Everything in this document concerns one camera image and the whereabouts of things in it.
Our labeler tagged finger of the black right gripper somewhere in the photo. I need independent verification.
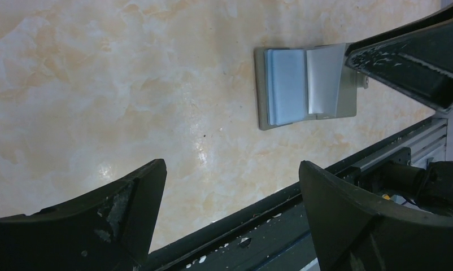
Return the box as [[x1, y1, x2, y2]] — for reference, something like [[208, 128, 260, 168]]
[[345, 3, 453, 113]]

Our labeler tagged aluminium frame rail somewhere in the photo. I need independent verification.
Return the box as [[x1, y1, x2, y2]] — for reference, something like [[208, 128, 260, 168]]
[[353, 118, 448, 171]]

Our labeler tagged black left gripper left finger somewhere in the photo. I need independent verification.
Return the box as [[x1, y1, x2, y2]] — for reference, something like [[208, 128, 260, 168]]
[[0, 159, 167, 270]]

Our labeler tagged grey-green leather card holder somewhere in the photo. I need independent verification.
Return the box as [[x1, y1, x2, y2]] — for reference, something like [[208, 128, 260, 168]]
[[254, 43, 368, 131]]

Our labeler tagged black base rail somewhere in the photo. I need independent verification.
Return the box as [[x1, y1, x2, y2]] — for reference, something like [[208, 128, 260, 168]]
[[145, 117, 433, 270]]

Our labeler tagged blue card in holder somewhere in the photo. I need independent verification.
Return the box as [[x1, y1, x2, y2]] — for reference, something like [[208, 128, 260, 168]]
[[264, 49, 308, 126]]

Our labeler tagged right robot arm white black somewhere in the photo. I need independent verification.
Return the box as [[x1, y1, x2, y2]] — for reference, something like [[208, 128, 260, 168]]
[[345, 3, 453, 217]]

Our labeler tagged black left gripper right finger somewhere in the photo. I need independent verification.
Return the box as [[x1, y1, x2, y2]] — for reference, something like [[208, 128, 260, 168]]
[[299, 161, 453, 270]]

